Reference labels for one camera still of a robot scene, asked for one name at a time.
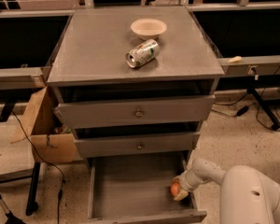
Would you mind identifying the grey drawer cabinet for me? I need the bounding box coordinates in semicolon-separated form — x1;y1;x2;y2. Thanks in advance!
47;6;226;161

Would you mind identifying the grey middle drawer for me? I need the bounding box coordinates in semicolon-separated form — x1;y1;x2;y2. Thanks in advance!
76;133;200;158

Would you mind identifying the black table leg left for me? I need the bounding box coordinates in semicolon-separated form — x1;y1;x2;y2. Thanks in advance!
25;162;41;216

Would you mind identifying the black power adapter cable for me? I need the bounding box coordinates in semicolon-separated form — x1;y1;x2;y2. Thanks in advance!
210;91;250;118

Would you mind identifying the grey top drawer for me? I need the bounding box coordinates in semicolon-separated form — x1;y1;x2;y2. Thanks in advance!
58;95;215;129

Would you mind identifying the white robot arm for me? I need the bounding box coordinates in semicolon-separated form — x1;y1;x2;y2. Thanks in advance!
171;159;280;224

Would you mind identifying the crushed silver soda can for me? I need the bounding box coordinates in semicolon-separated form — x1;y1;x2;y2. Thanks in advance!
125;39;160;69

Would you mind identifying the beige bowl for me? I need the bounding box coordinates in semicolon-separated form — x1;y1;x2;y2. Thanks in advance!
131;19;167;40

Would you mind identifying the small beige foam piece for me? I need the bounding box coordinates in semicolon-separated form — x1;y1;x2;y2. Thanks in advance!
227;56;242;63

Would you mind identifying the orange fruit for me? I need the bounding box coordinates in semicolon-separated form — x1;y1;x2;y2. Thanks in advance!
170;182;180;197

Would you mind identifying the grey open bottom drawer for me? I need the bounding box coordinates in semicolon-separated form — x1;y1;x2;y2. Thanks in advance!
88;152;206;224

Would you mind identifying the black floor cable left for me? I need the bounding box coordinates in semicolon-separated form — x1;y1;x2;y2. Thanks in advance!
8;109;66;224

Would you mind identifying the black tripod leg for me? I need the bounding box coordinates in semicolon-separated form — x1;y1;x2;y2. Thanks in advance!
0;194;25;224

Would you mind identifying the brown cardboard box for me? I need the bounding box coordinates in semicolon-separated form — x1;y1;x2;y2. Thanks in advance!
11;87;77;163

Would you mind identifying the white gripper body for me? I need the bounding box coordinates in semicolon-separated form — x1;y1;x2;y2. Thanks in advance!
178;170;207;192

